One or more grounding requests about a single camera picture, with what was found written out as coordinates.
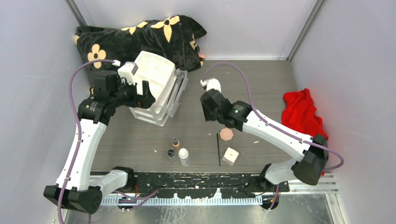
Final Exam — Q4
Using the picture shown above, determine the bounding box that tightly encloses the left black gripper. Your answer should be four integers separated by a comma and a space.
110, 77, 155, 109

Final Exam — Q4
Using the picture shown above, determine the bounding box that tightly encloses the white plastic drawer organizer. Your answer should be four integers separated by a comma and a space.
129, 51, 177, 126

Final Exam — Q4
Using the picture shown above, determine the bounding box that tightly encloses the clear plastic drawer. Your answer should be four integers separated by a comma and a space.
167, 69, 188, 117

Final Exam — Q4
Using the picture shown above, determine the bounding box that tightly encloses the tan foundation bottle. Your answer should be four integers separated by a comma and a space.
172, 137, 180, 151

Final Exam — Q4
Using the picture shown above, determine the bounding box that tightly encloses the white plastic bottle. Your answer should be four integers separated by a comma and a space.
178, 148, 190, 166

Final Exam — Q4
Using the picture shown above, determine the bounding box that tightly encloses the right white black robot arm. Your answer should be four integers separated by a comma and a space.
200, 89, 329, 192

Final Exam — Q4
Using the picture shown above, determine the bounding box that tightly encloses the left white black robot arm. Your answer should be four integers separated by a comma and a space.
43, 70, 156, 215

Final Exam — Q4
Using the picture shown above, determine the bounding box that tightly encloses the pink octagonal compact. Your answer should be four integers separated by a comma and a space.
219, 128, 234, 142

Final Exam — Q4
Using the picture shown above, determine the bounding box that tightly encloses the white cube box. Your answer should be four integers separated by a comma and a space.
222, 147, 239, 166

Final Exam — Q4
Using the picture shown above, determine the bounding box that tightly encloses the clear jar black lid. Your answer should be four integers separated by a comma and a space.
167, 149, 177, 161

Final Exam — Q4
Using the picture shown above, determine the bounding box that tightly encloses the black floral plush blanket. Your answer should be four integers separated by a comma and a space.
74, 15, 207, 71

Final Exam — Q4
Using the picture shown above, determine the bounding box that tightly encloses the red cloth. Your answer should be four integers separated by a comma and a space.
281, 88, 328, 139

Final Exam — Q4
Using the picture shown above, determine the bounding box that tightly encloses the small green circuit board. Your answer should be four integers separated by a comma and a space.
118, 197, 137, 204

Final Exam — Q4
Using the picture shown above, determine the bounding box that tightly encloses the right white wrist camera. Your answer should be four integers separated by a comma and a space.
200, 78, 221, 92

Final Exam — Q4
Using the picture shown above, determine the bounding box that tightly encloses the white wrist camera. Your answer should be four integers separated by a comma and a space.
200, 78, 221, 92
117, 62, 138, 85

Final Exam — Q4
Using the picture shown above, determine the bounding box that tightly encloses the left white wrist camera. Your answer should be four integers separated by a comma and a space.
117, 62, 138, 85

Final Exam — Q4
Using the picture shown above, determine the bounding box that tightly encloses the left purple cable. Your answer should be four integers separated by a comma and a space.
57, 59, 160, 224

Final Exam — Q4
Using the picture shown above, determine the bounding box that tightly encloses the purple cable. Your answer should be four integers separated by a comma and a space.
57, 59, 160, 224
200, 62, 345, 211

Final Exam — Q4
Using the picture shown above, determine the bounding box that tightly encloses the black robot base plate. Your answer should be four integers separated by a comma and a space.
118, 172, 266, 199

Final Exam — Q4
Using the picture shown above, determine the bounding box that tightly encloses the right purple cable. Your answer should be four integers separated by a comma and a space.
200, 62, 345, 211

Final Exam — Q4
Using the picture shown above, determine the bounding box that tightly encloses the aluminium frame rail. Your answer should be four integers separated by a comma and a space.
57, 174, 339, 206

